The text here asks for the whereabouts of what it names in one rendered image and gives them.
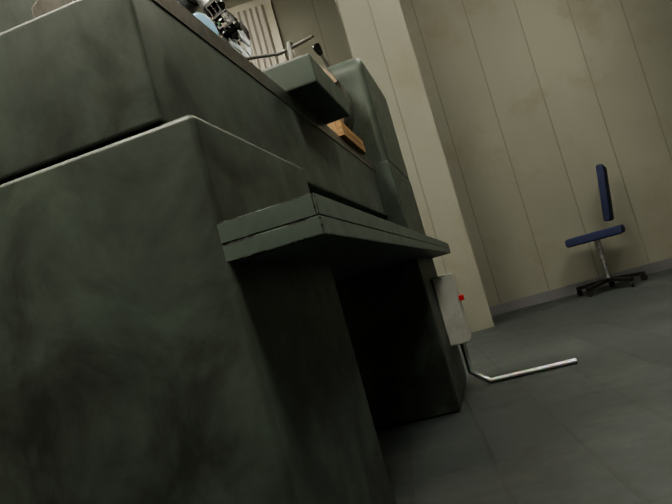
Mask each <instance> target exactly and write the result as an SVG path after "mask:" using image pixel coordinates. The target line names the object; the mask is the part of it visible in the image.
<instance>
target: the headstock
mask: <svg viewBox="0 0 672 504"><path fill-rule="evenodd" d="M326 69H327V70H329V71H330V72H331V73H332V74H333V75H334V76H335V77H336V78H337V79H338V81H339V82H340V83H341V84H342V85H343V87H344V88H345V89H346V91H347V92H348V94H349V96H350V98H351V101H352V104H353V109H354V108H355V109H354V122H353V127H352V132H353V133H355V134H356V135H357V136H358V137H359V138H360V139H361V140H362V141H363V144H364V146H365V147H364V148H365V151H366V153H365V154H362V155H363V156H365V157H366V158H367V159H368V160H369V161H371V162H372V163H373V164H377V163H380V162H383V161H386V160H388V161H390V162H391V163H392V164H393V165H394V166H395V167H396V168H397V169H398V170H399V171H400V172H401V173H402V174H403V175H404V176H405V177H406V178H407V179H408V180H409V177H408V173H407V170H406V166H405V163H404V159H403V156H402V152H401V149H400V146H399V142H398V139H397V135H396V132H395V128H394V125H393V121H392V118H391V114H390V111H389V107H388V104H387V101H386V98H385V96H384V95H383V93H382V92H381V90H380V88H379V87H378V85H377V84H376V82H375V81H374V79H373V77H372V76H371V74H370V73H369V71H368V70H367V68H366V66H365V65H364V63H363V62H362V61H361V59H359V58H352V59H349V60H347V61H344V62H341V63H338V64H336V65H333V66H330V67H328V68H326ZM357 89H358V90H357ZM359 90H360V91H359ZM351 93H352V95H351ZM356 95H357V96H356ZM361 95H362V96H361ZM363 99H364V100H363ZM353 100H355V101H353ZM357 101H358V102H357ZM363 101H364V102H363ZM356 102H357V103H356ZM358 103H359V104H358ZM355 104H356V105H355ZM365 105H366V106H365ZM360 106H361V107H360ZM364 106H365V108H364ZM360 109H361V110H360ZM359 110H360V111H359ZM364 110H365V111H364ZM366 110H367V111H366ZM358 113H359V114H358ZM364 115H365V116H364ZM369 116H370V117H369ZM355 117H356V118H355ZM360 117H361V118H360ZM368 117H369V118H368ZM361 123H362V124H361ZM367 123H368V124H369V125H368V124H367ZM359 125H360V126H359ZM361 125H363V126H364V127H363V126H362V127H361ZM365 125H366V126H365ZM369 126H370V127H369ZM371 127H372V128H371ZM363 130H364V131H363ZM365 131H366V132H367V133H366V132H365ZM361 136H362V137H361ZM371 138H372V139H371ZM369 143H370V144H369ZM375 143H376V144H375Z"/></svg>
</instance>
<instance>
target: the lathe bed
mask: <svg viewBox="0 0 672 504"><path fill-rule="evenodd" d="M31 9H32V13H33V17H34V19H32V20H30V21H27V22H25V23H23V24H21V25H18V26H16V27H14V28H11V29H9V30H7V31H4V32H2V33H0V184H2V183H5V182H7V181H10V180H13V179H15V178H18V177H21V176H24V175H26V174H29V173H32V172H34V171H37V170H40V169H43V168H45V167H48V166H51V165H53V164H56V163H59V162H62V161H64V160H67V159H70V158H72V157H75V156H78V155H80V154H83V153H86V152H89V151H91V150H94V149H97V148H99V147H102V146H105V145H108V144H110V143H113V142H116V141H118V140H121V139H124V138H127V137H129V136H132V135H135V134H137V133H140V132H143V131H146V130H148V129H151V128H154V127H156V126H159V125H162V124H165V123H167V122H170V121H173V120H175V119H178V118H181V117H184V116H186V115H194V116H196V117H198V118H200V119H202V120H204V121H206V122H208V123H210V124H212V125H214V126H216V127H218V128H220V129H222V130H224V131H227V132H229V133H231V134H233V135H235V136H237V137H239V138H241V139H243V140H245V141H247V142H249V143H251V144H253V145H255V146H257V147H259V148H261V149H264V150H266V151H268V152H270V153H272V154H274V155H276V156H278V157H280V158H282V159H284V160H286V161H288V162H290V163H292V164H294V165H296V166H299V167H301V168H302V169H303V170H304V173H305V176H306V180H307V184H308V187H309V191H310V194H312V193H316V194H318V195H321V196H324V197H326V198H329V199H332V200H334V201H337V202H339V203H342V204H345V205H347V206H350V207H353V208H355V209H358V210H361V211H363V212H366V213H369V214H371V215H374V216H377V217H379V218H385V217H387V216H388V214H387V210H386V207H385V203H384V200H383V196H382V193H381V189H380V186H379V182H378V179H377V175H376V170H375V166H374V164H373V163H372V162H371V161H369V160H368V159H367V158H366V157H365V156H363V155H362V154H361V153H360V152H359V151H357V150H356V149H355V148H354V147H353V146H351V145H350V144H349V143H348V142H347V141H345V140H344V139H343V138H342V137H340V136H339V135H338V134H337V133H336V132H334V131H333V130H332V129H331V128H330V127H328V126H327V125H326V124H325V123H324V122H322V121H321V120H320V119H319V118H318V117H316V116H315V115H314V114H313V113H311V112H310V111H309V110H308V109H307V108H305V107H304V106H303V105H302V104H301V103H299V102H298V101H297V100H296V99H295V98H293V97H292V96H291V95H290V94H289V93H287V92H286V91H285V90H284V89H283V88H281V87H280V86H279V85H278V84H276V83H275V82H274V81H273V80H272V79H270V78H269V77H268V76H267V75H266V74H264V73H263V72H262V71H261V70H260V69H258V68H257V67H256V66H255V65H254V64H252V63H251V62H250V61H249V60H247V59H246V58H245V57H244V56H243V55H241V54H240V53H239V52H238V51H237V50H235V49H234V48H233V47H232V46H231V45H229V44H228V43H227V42H226V41H225V40H223V39H222V38H221V37H220V36H218V35H217V34H216V33H215V32H214V31H212V30H211V29H210V28H209V27H208V26H206V25H205V24H204V23H203V22H202V21H200V20H199V19H198V18H197V17H196V16H194V15H193V14H192V13H191V12H189V11H188V10H187V9H186V8H185V7H183V6H182V5H181V4H180V3H179V2H177V1H176V0H37V2H36V3H35V4H34V5H33V7H32V8H31Z"/></svg>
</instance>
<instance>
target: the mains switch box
mask: <svg viewBox="0 0 672 504"><path fill-rule="evenodd" d="M432 283H433V287H434V290H435V294H436V297H437V301H438V304H439V308H440V311H441V315H442V318H443V322H444V325H445V329H446V332H447V335H448V339H449V342H450V345H451V346H454V345H458V344H460V346H461V349H462V352H463V356H464V359H465V363H466V366H467V369H468V373H469V374H471V375H473V376H475V377H477V378H479V379H481V380H483V381H485V382H488V383H490V384H491V383H495V382H500V381H504V380H508V379H513V378H517V377H521V376H526V375H530V374H534V373H539V372H543V371H547V370H552V369H556V368H560V367H565V366H569V365H573V364H578V363H577V359H576V358H573V359H568V360H564V361H560V362H556V363H551V364H547V365H543V366H539V367H534V368H530V369H526V370H522V371H517V372H513V373H509V374H505V375H500V376H496V377H492V378H490V377H488V376H485V375H483V374H481V373H479V372H477V371H475V370H473V368H472V364H471V361H470V357H469V354H468V350H467V346H466V343H467V342H469V341H470V338H471V332H470V329H469V325H468V322H467V319H466V315H465V312H464V308H463V305H462V301H461V300H464V299H465V298H464V295H463V294H462V295H460V294H459V291H458V288H457V284H456V281H455V277H454V274H453V273H449V274H445V275H442V276H438V277H435V278H432Z"/></svg>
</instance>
